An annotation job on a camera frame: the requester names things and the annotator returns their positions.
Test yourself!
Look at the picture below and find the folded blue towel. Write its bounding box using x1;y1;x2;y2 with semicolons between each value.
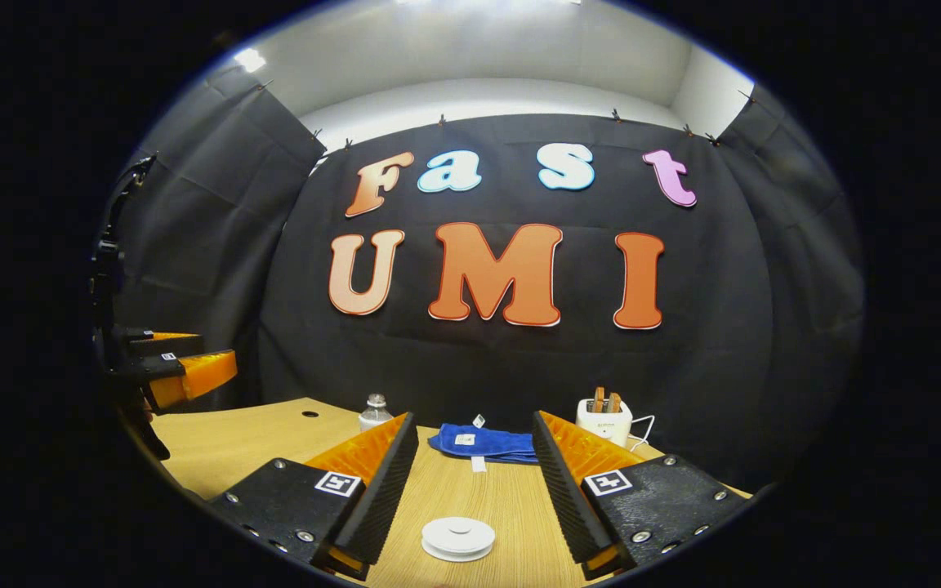
427;421;539;466

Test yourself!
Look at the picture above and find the clear plastic water bottle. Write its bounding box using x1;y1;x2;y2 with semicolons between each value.
358;394;395;433

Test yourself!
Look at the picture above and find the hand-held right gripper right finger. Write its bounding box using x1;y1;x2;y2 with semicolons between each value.
531;410;753;582

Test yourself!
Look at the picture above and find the white toaster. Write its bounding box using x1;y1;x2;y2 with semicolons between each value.
576;399;634;448

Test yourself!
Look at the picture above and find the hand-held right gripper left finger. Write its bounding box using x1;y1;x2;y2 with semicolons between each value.
207;412;420;582

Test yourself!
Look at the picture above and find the white toaster cable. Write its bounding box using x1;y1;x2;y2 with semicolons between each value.
627;415;657;452

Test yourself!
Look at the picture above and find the black backdrop cloth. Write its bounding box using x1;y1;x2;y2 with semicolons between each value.
103;61;867;491

